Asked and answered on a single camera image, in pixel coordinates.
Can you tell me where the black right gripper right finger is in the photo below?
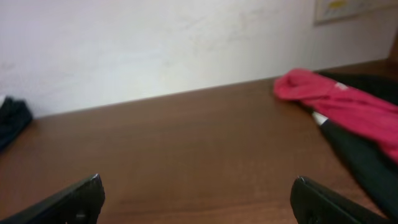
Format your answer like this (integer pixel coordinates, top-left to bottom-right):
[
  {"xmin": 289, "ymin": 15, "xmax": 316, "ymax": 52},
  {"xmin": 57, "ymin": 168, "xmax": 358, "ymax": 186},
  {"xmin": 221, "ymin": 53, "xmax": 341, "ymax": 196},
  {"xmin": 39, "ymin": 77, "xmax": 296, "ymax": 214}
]
[{"xmin": 290, "ymin": 177, "xmax": 389, "ymax": 224}]

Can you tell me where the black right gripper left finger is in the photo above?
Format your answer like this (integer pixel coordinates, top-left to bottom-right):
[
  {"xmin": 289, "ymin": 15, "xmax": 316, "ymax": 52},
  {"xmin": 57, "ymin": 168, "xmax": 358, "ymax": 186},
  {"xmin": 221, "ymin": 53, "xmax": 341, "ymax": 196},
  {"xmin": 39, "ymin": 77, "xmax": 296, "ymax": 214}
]
[{"xmin": 1, "ymin": 174, "xmax": 105, "ymax": 224}]

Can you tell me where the orange red printed t-shirt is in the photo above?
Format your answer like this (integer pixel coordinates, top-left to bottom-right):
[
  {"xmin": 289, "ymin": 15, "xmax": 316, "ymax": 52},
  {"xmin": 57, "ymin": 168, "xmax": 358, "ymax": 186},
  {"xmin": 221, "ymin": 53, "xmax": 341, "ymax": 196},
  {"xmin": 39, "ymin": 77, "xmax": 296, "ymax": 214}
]
[{"xmin": 274, "ymin": 69, "xmax": 397, "ymax": 162}]

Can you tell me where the black garment with white print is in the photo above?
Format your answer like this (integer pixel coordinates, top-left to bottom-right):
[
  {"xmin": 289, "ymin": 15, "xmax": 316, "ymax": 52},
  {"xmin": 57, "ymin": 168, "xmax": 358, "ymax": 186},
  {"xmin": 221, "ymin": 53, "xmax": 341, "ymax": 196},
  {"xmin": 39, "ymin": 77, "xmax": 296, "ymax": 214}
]
[{"xmin": 306, "ymin": 72, "xmax": 397, "ymax": 223}]

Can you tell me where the navy blue folded garment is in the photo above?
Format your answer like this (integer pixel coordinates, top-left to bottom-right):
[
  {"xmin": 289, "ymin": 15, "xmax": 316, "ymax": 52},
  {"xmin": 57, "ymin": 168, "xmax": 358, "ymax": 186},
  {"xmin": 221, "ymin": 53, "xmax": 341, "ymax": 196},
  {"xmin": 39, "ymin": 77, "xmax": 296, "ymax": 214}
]
[{"xmin": 1, "ymin": 96, "xmax": 33, "ymax": 151}]

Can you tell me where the framed picture on wall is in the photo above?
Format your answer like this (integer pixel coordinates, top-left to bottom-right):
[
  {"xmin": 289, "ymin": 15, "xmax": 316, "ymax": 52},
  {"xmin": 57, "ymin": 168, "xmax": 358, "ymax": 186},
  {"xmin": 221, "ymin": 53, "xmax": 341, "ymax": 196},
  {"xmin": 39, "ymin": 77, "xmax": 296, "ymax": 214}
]
[{"xmin": 314, "ymin": 0, "xmax": 397, "ymax": 24}]

